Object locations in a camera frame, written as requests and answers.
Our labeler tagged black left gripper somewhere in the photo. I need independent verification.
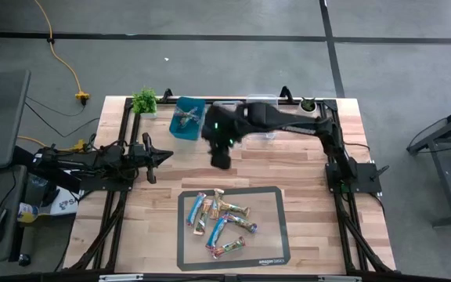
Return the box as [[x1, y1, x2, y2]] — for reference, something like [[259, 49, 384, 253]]
[[129, 132, 175, 185]]

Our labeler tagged blue Chewy granola bar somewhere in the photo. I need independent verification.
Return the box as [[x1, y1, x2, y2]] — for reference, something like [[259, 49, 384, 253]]
[[172, 106, 196, 128]]

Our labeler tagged green orange granola bar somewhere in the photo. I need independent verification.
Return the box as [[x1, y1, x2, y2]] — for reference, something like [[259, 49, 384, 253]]
[[193, 198, 214, 237], [208, 188, 226, 221]]

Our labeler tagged blue white granola bar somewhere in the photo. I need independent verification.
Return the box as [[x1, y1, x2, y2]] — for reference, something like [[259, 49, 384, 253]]
[[182, 107, 203, 125]]

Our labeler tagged orange blue granola bar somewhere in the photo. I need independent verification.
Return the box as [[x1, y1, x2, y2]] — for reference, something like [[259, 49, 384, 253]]
[[219, 201, 251, 219]]

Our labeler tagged blue silver granola bar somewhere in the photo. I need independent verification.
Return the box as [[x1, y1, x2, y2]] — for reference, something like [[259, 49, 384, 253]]
[[204, 215, 229, 251], [186, 191, 207, 229]]

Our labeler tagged green granola bar blue end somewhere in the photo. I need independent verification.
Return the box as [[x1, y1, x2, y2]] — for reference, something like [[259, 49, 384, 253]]
[[225, 212, 258, 235]]

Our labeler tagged red green granola bar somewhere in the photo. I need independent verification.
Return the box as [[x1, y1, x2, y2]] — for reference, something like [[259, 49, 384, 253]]
[[211, 236, 247, 260]]

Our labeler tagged blue plastic storage bin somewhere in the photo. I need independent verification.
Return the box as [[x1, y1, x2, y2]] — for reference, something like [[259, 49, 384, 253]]
[[168, 96, 207, 142]]

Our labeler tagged translucent plastic storage bin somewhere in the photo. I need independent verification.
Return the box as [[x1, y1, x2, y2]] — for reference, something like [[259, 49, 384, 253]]
[[211, 99, 247, 150], [245, 92, 280, 141]]

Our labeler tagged leafy plant in white pot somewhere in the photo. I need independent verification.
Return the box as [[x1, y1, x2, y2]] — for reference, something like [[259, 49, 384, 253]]
[[131, 86, 160, 120]]

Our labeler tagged grey-bordered silicone baking mat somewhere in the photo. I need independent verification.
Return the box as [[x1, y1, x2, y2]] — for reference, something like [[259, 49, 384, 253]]
[[176, 185, 292, 273]]

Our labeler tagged white printed bag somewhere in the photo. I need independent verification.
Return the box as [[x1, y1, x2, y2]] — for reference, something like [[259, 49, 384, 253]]
[[49, 186, 81, 217]]

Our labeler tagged yellow drink bottle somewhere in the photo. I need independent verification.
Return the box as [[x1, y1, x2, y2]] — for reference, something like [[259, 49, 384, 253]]
[[16, 201, 41, 225]]

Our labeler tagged yellow extension cable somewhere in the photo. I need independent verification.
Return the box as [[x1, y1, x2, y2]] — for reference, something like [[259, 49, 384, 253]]
[[33, 0, 92, 107], [16, 135, 89, 154]]

